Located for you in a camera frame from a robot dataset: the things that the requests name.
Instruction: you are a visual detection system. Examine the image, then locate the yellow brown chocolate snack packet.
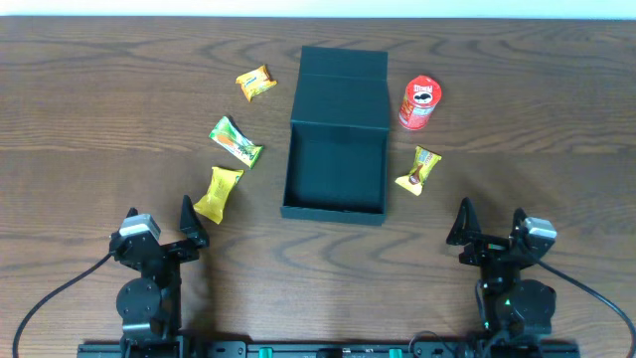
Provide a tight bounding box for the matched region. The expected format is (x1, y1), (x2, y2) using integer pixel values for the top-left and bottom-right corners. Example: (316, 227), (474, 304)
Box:
(395, 146), (442, 196)

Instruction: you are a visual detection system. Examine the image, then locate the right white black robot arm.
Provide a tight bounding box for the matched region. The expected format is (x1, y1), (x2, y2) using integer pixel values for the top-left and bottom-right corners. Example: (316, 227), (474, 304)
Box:
(446, 198), (557, 345)

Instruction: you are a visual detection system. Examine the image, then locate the orange cracker snack packet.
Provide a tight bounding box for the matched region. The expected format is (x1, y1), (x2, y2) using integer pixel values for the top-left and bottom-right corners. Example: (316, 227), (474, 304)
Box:
(236, 65), (277, 101)

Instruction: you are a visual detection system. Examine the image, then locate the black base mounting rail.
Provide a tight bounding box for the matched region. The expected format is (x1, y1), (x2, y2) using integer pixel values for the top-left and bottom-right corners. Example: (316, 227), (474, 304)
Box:
(77, 339), (581, 358)

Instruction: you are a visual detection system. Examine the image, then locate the dark green open gift box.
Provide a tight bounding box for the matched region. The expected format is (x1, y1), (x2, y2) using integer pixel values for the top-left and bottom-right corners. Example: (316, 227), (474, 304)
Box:
(280, 46), (391, 226)

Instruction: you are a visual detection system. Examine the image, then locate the red Pringles can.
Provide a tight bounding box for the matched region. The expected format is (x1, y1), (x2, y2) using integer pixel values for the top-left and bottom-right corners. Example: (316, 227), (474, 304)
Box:
(398, 76), (443, 130)

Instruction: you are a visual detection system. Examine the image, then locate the green orange snack packet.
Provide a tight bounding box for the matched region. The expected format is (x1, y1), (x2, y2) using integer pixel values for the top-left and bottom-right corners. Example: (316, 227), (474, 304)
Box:
(209, 116), (263, 168)

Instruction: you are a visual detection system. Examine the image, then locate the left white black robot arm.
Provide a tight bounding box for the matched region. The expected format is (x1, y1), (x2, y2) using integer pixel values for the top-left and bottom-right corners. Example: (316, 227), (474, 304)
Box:
(109, 196), (210, 351)

